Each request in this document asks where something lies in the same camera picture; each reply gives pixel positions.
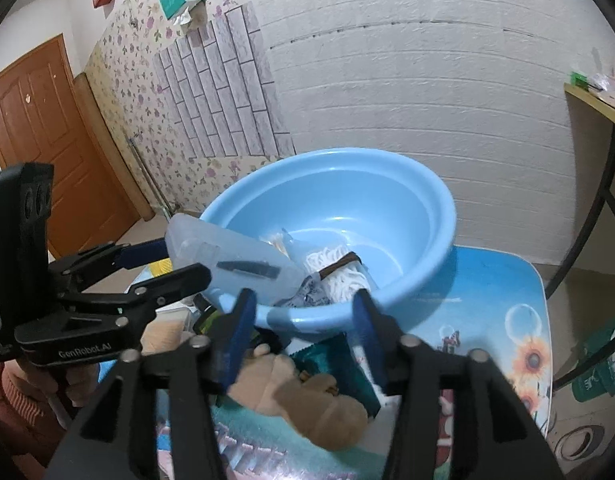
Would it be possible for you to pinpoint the yellow side table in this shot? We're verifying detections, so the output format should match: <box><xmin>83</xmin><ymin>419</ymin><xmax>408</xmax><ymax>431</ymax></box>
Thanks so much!
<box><xmin>541</xmin><ymin>71</ymin><xmax>615</xmax><ymax>391</ymax></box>

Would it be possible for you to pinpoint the blue plastic basin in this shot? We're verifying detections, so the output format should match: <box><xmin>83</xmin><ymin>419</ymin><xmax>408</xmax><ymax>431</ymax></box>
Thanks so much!
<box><xmin>200</xmin><ymin>148</ymin><xmax>457</xmax><ymax>312</ymax></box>

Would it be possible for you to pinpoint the dark teal packet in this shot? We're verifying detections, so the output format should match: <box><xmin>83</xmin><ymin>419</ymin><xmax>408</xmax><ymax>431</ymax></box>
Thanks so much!
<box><xmin>290</xmin><ymin>333</ymin><xmax>381</xmax><ymax>418</ymax></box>

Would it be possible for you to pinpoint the bag of cotton swabs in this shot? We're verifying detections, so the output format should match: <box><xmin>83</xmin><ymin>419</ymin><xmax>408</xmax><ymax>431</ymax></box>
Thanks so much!
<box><xmin>286</xmin><ymin>244</ymin><xmax>379</xmax><ymax>306</ymax></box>

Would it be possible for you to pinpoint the dustpan with handle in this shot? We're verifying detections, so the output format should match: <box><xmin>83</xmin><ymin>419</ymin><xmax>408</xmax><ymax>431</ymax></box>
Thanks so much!
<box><xmin>126</xmin><ymin>138</ymin><xmax>179</xmax><ymax>219</ymax></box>

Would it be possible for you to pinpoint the green small box on table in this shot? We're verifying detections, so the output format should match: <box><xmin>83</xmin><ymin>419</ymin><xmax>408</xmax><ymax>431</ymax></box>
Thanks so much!
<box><xmin>570</xmin><ymin>72</ymin><xmax>589</xmax><ymax>90</ymax></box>

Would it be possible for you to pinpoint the person's hand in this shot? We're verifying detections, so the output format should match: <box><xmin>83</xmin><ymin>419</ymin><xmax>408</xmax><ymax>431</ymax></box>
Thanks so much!
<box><xmin>0</xmin><ymin>358</ymin><xmax>101</xmax><ymax>461</ymax></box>

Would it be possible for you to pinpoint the clear plastic lid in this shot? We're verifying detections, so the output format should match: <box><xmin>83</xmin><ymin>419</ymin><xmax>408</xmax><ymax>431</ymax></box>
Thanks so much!
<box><xmin>165</xmin><ymin>214</ymin><xmax>307</xmax><ymax>306</ymax></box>

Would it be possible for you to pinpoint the green trash bag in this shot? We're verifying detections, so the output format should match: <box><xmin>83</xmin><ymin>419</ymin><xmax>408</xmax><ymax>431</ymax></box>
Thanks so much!
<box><xmin>571</xmin><ymin>319</ymin><xmax>615</xmax><ymax>403</ymax></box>

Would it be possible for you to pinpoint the beige plush toy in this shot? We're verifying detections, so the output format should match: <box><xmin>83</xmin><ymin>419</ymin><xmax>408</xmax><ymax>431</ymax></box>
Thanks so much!
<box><xmin>141</xmin><ymin>318</ymin><xmax>369</xmax><ymax>452</ymax></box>

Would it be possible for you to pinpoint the brown wooden door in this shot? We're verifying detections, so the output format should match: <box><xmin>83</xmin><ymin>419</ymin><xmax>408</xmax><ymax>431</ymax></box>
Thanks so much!
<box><xmin>0</xmin><ymin>36</ymin><xmax>154</xmax><ymax>258</ymax></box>

